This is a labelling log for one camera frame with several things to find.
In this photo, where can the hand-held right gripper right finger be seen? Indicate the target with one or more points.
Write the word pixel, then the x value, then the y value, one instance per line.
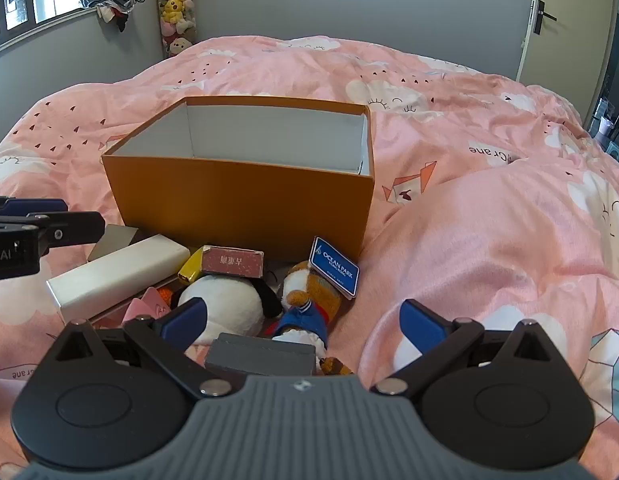
pixel 419 322

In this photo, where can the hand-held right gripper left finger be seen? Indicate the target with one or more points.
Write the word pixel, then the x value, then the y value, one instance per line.
pixel 184 317

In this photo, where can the orange cardboard box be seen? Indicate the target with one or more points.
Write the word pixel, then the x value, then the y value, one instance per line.
pixel 239 205

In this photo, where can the pile of clothes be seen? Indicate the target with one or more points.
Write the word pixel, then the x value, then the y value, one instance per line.
pixel 112 0

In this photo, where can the dark grey box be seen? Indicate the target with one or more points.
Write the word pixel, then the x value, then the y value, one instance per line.
pixel 262 355

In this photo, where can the cream door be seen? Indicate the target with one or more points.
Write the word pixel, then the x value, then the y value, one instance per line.
pixel 574 45

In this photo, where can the brown plush with blue tag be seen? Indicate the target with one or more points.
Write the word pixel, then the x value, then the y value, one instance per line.
pixel 309 300

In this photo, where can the pink pouch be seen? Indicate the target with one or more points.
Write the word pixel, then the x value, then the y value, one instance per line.
pixel 144 308

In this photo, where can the white waste bin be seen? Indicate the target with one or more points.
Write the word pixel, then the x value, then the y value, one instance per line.
pixel 604 126

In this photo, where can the clear tube of plush toys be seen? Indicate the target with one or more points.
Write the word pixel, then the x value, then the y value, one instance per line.
pixel 175 10

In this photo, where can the white plush with black ear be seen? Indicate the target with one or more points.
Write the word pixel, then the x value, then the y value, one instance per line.
pixel 224 302

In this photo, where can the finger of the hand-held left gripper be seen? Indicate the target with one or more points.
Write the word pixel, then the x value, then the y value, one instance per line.
pixel 34 205
pixel 74 227

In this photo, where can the small orange object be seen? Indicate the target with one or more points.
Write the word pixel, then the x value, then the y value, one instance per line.
pixel 163 291

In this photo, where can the reddish patterned small box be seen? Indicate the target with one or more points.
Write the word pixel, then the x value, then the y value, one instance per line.
pixel 233 262

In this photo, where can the long white box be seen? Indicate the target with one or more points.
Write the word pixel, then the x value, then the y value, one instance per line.
pixel 114 275

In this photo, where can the yellow packet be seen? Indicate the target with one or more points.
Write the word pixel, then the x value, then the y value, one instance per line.
pixel 190 267

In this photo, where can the pink printed blanket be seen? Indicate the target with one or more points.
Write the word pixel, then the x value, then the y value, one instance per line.
pixel 489 210

